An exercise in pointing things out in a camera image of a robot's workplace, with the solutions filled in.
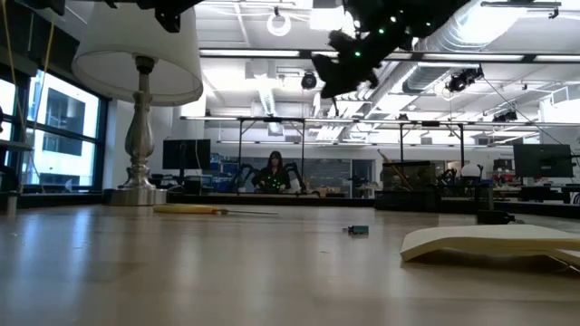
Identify black mesh desk organizer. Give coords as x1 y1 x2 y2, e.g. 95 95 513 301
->
374 160 495 213

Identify white round globe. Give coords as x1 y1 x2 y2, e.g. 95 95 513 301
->
459 162 482 180

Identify black side desk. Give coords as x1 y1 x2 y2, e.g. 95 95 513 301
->
0 139 34 216

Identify white shade silver table lamp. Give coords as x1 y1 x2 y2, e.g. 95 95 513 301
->
71 0 204 207

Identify wide black monitor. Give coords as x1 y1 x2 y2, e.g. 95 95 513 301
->
512 143 575 179

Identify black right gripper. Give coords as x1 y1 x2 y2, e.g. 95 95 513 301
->
311 29 380 100

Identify blue storage bins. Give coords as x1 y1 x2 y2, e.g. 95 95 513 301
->
210 153 241 194

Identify yellow handled scissors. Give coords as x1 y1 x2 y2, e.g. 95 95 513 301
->
152 204 279 216

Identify black background rig frame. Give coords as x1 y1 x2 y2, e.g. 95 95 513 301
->
398 120 466 164
237 116 307 196

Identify orange pencil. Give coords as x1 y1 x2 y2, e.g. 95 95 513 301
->
377 149 414 191

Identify black ceiling mounted camera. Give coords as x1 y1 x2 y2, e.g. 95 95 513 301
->
445 66 485 94

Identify person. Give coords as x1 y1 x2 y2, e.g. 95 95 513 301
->
251 150 292 195

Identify black monitor on stand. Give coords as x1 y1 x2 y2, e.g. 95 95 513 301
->
161 139 212 171

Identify black aluminium table frame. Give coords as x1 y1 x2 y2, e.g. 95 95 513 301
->
0 192 580 219

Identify yellow sticky note pad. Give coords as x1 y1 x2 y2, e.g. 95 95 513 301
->
399 224 580 273

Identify yellow hanging cable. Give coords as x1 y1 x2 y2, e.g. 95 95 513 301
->
0 0 56 191

